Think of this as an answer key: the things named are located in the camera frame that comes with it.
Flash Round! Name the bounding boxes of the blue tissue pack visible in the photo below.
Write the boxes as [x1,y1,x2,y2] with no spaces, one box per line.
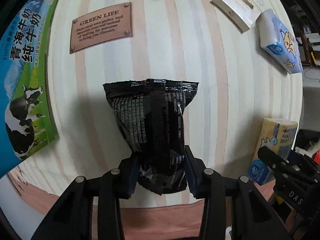
[257,8,304,75]

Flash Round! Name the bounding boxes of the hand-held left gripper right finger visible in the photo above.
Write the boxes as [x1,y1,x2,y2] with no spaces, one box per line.
[184,145,293,240]

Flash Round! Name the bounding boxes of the striped printed tablecloth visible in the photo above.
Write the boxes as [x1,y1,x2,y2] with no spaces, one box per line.
[0,0,304,240]

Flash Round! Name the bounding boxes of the green milk carton box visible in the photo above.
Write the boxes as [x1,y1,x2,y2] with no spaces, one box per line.
[0,0,64,178]

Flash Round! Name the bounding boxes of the yellow tissue pack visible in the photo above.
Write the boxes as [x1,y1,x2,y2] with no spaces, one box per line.
[247,117,298,186]

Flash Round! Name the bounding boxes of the white flat card package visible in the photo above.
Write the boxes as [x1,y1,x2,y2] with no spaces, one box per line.
[211,0,265,34]

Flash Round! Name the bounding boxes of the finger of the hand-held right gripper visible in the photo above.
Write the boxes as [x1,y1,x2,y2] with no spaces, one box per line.
[257,147,290,174]

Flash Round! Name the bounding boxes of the black snack packet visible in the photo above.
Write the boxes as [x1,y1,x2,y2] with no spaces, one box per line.
[103,78,200,195]

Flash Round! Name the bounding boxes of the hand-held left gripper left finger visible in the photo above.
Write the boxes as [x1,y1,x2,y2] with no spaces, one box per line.
[31,158,139,240]

